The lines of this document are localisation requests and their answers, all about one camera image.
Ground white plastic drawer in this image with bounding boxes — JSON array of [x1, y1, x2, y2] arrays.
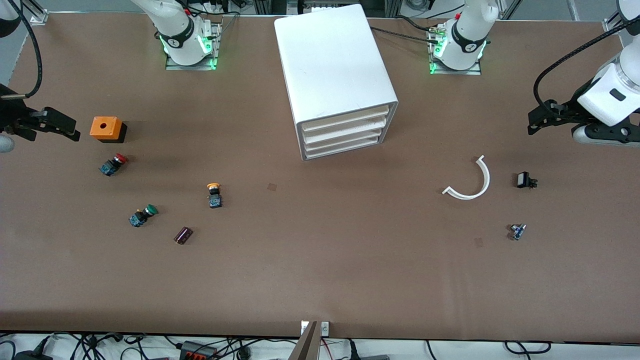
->
[[301, 117, 389, 143], [299, 106, 390, 134], [303, 127, 387, 152], [305, 136, 383, 160]]

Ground red push button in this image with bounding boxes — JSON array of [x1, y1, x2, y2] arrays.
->
[[98, 153, 129, 177]]

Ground green push button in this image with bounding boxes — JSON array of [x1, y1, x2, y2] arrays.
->
[[128, 204, 159, 228]]

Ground white drawer cabinet shell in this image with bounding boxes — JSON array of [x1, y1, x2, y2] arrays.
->
[[274, 4, 399, 162]]

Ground orange box with black base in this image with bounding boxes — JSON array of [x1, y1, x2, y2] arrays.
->
[[89, 116, 128, 144]]

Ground aluminium profile corner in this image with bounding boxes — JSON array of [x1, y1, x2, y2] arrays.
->
[[602, 0, 640, 35], [29, 0, 50, 26]]

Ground white curved plastic strip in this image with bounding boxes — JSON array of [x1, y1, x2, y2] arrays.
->
[[442, 155, 491, 200]]

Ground black power strip red switches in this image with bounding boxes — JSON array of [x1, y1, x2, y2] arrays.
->
[[179, 340, 219, 360]]

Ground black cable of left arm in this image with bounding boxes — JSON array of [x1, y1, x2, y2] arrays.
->
[[532, 19, 640, 108]]

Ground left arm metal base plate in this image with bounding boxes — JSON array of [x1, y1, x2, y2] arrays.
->
[[428, 22, 483, 77]]

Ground black cable on table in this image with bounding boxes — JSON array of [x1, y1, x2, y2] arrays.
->
[[395, 15, 446, 33], [371, 26, 441, 46]]

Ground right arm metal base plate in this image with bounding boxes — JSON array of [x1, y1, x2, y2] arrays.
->
[[165, 20, 223, 72]]

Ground white table edge bracket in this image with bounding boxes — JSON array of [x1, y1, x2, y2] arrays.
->
[[300, 320, 331, 337]]

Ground grey camera stand post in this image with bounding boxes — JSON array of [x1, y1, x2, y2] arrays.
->
[[287, 321, 321, 360]]

